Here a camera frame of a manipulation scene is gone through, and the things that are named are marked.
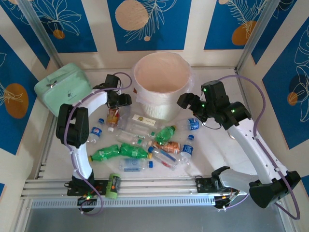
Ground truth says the clear bottle green cap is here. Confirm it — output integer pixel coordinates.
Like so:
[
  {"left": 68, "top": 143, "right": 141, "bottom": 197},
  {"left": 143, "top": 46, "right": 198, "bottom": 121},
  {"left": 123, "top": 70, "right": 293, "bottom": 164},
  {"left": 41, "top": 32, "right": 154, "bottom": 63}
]
[
  {"left": 118, "top": 129, "right": 156, "bottom": 140},
  {"left": 117, "top": 135, "right": 145, "bottom": 147}
]

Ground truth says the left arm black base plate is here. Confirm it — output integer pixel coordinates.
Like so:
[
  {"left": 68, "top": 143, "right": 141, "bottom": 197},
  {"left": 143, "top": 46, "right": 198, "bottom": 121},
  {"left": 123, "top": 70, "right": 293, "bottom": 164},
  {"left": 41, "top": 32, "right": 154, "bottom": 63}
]
[{"left": 67, "top": 178, "right": 108, "bottom": 197}]

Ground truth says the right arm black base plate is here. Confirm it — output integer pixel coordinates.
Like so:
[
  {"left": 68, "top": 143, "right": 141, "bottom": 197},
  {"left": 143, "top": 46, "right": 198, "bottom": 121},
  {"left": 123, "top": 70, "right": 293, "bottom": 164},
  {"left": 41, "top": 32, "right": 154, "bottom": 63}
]
[{"left": 195, "top": 176, "right": 242, "bottom": 194}]

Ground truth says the clear bottle white gold label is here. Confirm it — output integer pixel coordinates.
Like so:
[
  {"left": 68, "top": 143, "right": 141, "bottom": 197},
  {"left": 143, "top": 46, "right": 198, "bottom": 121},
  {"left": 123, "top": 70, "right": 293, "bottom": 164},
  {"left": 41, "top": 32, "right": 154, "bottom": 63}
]
[{"left": 130, "top": 113, "right": 165, "bottom": 130}]

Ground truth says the orange drink bottle white cap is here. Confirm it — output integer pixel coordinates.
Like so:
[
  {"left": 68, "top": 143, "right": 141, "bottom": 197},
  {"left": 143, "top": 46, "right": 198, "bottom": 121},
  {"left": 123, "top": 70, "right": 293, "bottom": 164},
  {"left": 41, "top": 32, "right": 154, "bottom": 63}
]
[{"left": 106, "top": 108, "right": 120, "bottom": 133}]

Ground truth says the clear bottle red blue print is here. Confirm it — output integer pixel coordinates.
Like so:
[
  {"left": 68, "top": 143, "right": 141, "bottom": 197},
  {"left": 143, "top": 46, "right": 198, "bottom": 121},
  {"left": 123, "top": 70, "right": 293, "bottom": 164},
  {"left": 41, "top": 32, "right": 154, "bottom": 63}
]
[{"left": 147, "top": 146, "right": 181, "bottom": 172}]

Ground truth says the aluminium front rail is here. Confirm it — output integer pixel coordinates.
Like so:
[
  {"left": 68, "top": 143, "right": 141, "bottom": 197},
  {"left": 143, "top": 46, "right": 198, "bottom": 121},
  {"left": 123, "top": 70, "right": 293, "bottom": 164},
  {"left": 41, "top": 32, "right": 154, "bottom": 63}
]
[{"left": 20, "top": 177, "right": 285, "bottom": 200}]

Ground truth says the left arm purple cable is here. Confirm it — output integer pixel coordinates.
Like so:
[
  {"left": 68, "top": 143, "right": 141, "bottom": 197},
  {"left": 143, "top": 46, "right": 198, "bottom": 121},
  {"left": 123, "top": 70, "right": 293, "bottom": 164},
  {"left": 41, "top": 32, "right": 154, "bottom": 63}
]
[{"left": 63, "top": 72, "right": 133, "bottom": 216}]

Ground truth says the clear bottle round-logo blue label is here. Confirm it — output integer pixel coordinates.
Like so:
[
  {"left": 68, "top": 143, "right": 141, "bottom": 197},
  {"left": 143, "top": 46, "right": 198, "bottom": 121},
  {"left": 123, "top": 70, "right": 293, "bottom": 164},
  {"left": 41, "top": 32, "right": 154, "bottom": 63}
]
[{"left": 86, "top": 117, "right": 106, "bottom": 145}]

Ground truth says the grey slotted cable duct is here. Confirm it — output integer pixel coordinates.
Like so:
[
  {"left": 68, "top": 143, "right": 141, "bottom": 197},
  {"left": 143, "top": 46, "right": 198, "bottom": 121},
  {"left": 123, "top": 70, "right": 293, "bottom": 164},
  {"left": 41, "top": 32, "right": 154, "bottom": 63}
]
[{"left": 30, "top": 196, "right": 217, "bottom": 210}]

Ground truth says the clear bottle pale blue label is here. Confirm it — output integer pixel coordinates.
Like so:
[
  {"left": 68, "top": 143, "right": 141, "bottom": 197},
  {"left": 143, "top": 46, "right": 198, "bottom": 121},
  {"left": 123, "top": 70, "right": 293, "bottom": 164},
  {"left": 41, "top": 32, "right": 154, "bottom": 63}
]
[{"left": 117, "top": 158, "right": 155, "bottom": 173}]

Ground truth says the green lidded canister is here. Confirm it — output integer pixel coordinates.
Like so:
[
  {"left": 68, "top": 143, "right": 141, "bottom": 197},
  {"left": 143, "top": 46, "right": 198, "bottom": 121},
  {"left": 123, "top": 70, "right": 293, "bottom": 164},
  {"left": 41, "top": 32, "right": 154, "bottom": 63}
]
[{"left": 105, "top": 173, "right": 121, "bottom": 199}]

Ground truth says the mint green zip pouch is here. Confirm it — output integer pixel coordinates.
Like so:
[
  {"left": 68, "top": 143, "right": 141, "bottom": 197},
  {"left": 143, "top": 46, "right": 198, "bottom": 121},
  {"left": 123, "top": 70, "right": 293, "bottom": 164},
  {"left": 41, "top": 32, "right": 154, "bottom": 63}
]
[{"left": 33, "top": 62, "right": 94, "bottom": 118}]

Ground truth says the white bin with liner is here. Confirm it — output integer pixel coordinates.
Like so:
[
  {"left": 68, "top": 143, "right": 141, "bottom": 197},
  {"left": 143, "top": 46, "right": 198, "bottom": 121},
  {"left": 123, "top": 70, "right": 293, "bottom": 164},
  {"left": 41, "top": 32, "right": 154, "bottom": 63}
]
[{"left": 132, "top": 51, "right": 194, "bottom": 121}]

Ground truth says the crushed clear plastic bottle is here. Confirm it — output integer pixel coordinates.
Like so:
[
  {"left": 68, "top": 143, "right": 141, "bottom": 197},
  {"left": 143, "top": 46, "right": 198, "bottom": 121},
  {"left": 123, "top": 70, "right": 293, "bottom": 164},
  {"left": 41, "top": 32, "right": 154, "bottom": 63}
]
[{"left": 116, "top": 106, "right": 133, "bottom": 130}]

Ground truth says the crushed bottle orange brown label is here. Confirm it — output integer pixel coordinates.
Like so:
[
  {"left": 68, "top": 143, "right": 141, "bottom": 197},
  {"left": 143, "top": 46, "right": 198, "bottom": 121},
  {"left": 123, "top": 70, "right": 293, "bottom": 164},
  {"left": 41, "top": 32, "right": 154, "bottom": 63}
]
[{"left": 150, "top": 140, "right": 182, "bottom": 155}]

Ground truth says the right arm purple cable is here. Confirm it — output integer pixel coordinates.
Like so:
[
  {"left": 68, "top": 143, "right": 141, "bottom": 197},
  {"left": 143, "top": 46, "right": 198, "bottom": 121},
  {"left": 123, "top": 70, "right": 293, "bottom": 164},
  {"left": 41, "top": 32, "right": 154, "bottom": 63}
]
[{"left": 217, "top": 74, "right": 301, "bottom": 220}]

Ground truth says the green bottle yellow cap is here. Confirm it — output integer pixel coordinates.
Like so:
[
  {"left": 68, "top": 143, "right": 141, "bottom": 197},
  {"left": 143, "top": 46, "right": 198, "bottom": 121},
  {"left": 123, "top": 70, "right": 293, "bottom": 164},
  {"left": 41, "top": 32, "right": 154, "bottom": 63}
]
[
  {"left": 120, "top": 142, "right": 154, "bottom": 160},
  {"left": 87, "top": 144, "right": 121, "bottom": 163}
]

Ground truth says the aluminium frame post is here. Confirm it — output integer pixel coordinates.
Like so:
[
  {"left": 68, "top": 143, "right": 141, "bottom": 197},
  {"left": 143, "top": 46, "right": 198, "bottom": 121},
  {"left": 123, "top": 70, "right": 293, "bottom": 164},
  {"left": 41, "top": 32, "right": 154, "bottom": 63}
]
[
  {"left": 235, "top": 0, "right": 284, "bottom": 71},
  {"left": 18, "top": 0, "right": 64, "bottom": 70}
]

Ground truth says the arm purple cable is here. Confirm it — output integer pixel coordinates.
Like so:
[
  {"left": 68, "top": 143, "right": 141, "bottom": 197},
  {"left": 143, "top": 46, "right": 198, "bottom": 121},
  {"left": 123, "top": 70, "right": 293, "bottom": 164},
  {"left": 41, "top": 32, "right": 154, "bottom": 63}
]
[
  {"left": 63, "top": 72, "right": 133, "bottom": 216},
  {"left": 217, "top": 74, "right": 301, "bottom": 220}
]

